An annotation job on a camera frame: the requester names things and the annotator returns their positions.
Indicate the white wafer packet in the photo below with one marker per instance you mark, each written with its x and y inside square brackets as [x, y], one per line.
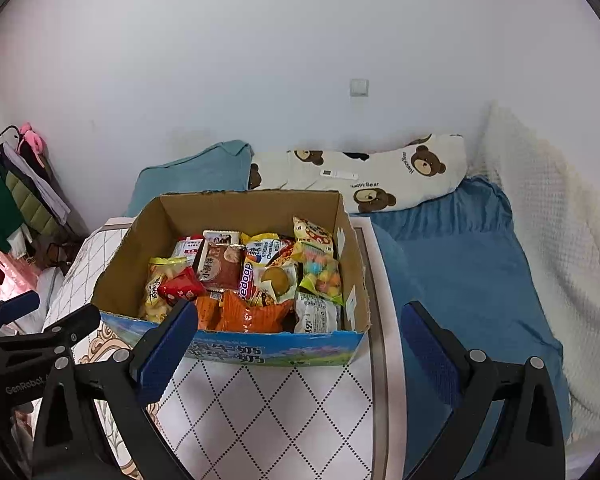
[220, 236]

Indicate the pink printed cloth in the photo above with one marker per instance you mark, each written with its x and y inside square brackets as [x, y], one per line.
[5, 272]

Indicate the blue bed sheet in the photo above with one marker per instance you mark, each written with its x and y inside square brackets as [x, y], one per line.
[460, 250]

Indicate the orange snack packet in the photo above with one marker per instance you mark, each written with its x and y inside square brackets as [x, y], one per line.
[252, 315]
[207, 312]

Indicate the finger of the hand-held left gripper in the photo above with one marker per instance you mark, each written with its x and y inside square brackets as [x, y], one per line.
[25, 355]
[10, 307]

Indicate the white wall switch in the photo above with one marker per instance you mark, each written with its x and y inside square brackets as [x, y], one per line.
[358, 87]

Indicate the cardboard box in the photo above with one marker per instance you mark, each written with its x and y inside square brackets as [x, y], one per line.
[230, 355]

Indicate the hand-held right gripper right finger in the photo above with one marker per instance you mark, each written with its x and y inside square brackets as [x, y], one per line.
[430, 355]

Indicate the white red snack packet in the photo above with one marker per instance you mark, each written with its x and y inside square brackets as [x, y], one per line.
[187, 250]

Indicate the white black print packet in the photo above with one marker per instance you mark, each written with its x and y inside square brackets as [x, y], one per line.
[315, 312]

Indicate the brown red snack packet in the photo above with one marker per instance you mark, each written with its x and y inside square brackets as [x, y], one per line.
[222, 265]

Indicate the white diamond pattern mat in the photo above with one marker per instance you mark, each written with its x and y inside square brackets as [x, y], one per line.
[280, 410]

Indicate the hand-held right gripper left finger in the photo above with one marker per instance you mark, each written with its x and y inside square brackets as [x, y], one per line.
[167, 350]

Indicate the yellow red noodle packet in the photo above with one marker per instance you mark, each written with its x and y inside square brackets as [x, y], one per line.
[267, 250]

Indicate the small red snack packet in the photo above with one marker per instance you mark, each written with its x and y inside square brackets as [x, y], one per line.
[182, 285]

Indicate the yellow puff snack packet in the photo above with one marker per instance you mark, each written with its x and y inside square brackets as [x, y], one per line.
[155, 290]

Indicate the colourful ball candy packet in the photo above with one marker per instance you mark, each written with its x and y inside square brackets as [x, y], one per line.
[320, 275]

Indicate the white waffle blanket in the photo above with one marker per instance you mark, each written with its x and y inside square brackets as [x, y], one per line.
[555, 210]

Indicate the yellow panda snack packet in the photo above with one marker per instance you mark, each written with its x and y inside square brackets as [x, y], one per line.
[312, 235]

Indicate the teal pillow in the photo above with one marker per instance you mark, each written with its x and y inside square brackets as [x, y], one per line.
[190, 175]

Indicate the white thermometer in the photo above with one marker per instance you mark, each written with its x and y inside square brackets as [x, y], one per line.
[339, 175]

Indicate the bear print pillow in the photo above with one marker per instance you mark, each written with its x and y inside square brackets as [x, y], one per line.
[330, 160]

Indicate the round cake packet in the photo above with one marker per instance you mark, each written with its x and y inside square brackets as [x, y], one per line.
[275, 280]

